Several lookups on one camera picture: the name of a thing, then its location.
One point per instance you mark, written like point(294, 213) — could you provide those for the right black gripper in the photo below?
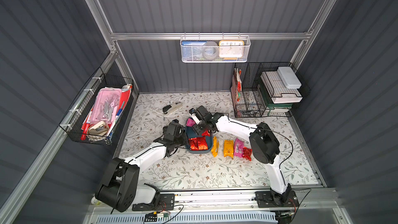
point(200, 127)

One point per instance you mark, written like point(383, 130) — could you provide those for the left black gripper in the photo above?
point(179, 134)

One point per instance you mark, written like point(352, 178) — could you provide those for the pink tea bag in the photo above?
point(238, 148)
point(190, 122)

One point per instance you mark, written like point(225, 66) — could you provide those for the teal plastic storage box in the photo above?
point(191, 134)

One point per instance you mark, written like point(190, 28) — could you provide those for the yellow tea bag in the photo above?
point(228, 148)
point(215, 147)

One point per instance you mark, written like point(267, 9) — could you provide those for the red tea bag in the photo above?
point(198, 144)
point(206, 133)
point(247, 153)

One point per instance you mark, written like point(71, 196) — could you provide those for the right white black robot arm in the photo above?
point(263, 142)

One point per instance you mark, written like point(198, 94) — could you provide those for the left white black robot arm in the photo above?
point(120, 186)

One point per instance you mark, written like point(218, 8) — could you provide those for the blue box in basket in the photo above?
point(192, 50)

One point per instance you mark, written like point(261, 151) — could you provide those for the white flat box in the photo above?
point(289, 77)

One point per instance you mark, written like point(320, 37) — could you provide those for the beige black stapler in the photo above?
point(171, 108)

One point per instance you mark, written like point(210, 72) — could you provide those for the red packet in organizer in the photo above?
point(238, 84)

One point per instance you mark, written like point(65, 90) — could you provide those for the floral table mat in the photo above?
point(185, 170)

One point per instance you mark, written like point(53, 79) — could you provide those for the green paper tray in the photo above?
point(278, 110)

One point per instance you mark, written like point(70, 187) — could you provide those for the grey tape roll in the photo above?
point(210, 50)

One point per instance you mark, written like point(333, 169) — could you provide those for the yellow white alarm clock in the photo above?
point(231, 49)

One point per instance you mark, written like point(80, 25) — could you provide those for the pink pencil case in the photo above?
point(106, 105)

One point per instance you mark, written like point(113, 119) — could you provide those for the black wire desk organizer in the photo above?
point(258, 90)

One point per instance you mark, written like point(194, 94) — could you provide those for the white wire wall basket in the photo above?
point(217, 39)

